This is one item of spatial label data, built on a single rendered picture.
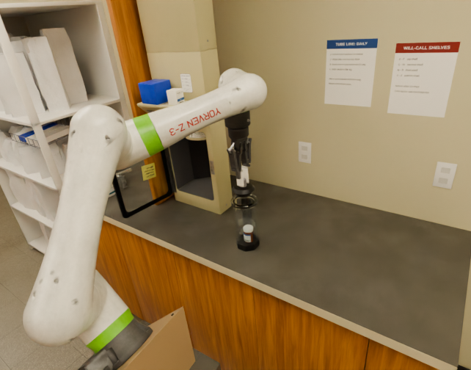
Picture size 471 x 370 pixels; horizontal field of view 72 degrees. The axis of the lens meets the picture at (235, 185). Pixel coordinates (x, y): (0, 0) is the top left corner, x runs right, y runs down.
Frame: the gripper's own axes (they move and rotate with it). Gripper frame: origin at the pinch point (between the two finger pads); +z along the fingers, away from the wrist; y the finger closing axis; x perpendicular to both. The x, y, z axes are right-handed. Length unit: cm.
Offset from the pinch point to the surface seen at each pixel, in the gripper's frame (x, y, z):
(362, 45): 25, -56, -40
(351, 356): 50, 14, 54
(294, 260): 21.8, -0.5, 33.2
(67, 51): -164, -36, -44
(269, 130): -20, -56, 2
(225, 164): -25.4, -21.5, 8.4
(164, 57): -46, -13, -42
